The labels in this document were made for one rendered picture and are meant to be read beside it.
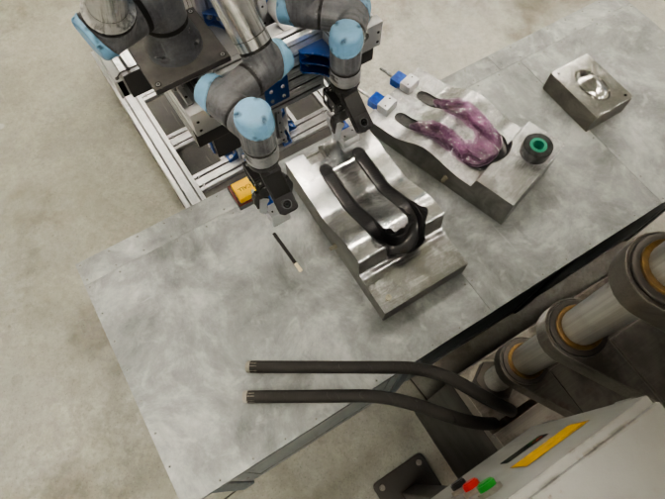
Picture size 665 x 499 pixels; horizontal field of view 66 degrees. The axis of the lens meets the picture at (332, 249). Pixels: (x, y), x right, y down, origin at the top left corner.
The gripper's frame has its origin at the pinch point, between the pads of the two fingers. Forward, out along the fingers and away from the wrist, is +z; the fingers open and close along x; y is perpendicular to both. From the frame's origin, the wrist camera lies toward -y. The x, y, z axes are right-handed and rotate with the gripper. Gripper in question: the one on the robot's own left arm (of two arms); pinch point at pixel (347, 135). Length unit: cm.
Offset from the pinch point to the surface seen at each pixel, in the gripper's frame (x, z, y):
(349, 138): 0.6, -1.2, -2.0
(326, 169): 10.5, 1.9, -5.7
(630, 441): 19, -56, -88
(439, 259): -1.2, 4.5, -43.2
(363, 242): 15.1, -3.0, -31.3
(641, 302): 10, -62, -76
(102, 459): 120, 90, -22
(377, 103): -15.1, 3.6, 7.2
